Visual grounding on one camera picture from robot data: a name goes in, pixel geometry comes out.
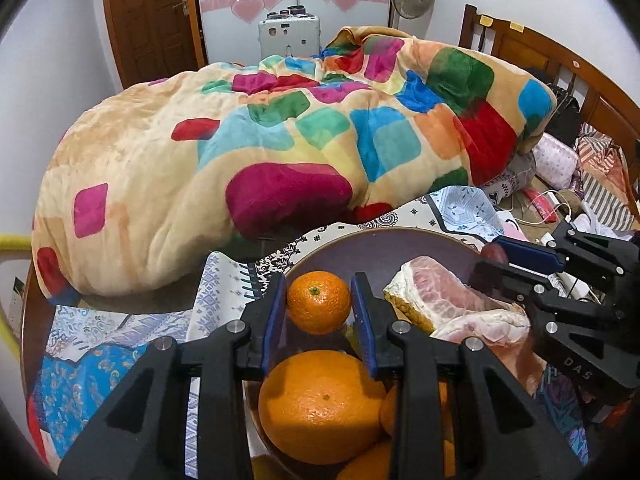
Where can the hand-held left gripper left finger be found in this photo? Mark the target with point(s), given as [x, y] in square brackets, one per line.
[274, 321]

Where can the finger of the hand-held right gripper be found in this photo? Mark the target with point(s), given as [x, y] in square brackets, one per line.
[530, 254]
[505, 280]

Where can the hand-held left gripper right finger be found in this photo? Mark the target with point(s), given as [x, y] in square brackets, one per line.
[361, 321]

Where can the large orange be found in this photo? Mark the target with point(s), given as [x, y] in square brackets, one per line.
[320, 405]
[320, 302]

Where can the peeled pomelo piece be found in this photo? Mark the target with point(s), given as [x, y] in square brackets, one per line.
[490, 327]
[440, 285]

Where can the purple plate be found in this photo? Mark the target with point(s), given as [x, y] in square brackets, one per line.
[385, 250]

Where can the small tangerine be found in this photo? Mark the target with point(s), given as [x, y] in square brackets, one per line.
[387, 410]
[365, 462]

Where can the light blue patterned cloth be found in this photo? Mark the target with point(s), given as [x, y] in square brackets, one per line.
[470, 210]

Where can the black polka dot cloth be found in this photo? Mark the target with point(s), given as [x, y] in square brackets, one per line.
[350, 227]

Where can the pink pillow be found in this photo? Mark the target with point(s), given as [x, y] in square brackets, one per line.
[555, 160]

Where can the striped cloth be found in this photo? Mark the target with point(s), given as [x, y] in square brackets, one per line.
[605, 190]

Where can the black backpack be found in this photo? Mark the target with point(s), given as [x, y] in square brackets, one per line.
[565, 112]

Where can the colourful patchwork blanket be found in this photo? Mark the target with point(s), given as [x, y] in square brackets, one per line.
[225, 160]

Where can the wooden bed headboard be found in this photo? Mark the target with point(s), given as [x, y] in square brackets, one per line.
[530, 45]

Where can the yellow foam tube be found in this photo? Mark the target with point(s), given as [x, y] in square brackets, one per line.
[12, 242]

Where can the white hard case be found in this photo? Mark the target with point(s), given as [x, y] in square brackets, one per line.
[290, 35]

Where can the brown wooden door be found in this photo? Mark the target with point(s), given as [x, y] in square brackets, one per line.
[145, 15]

